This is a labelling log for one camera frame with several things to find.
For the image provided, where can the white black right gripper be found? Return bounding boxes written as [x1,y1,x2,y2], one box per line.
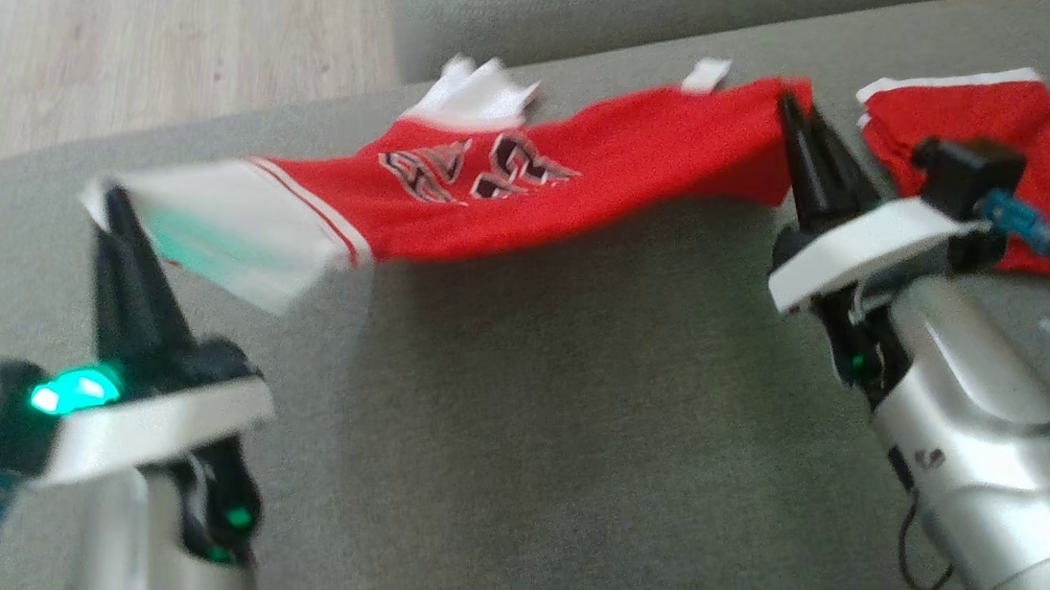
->
[749,76,994,317]

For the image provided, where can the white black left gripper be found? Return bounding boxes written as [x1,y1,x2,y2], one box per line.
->
[0,173,281,489]

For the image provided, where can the red jersey with printed letters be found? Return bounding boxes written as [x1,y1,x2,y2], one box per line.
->
[69,21,831,336]

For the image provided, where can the thin black cable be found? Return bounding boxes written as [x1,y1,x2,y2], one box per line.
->
[890,484,960,590]

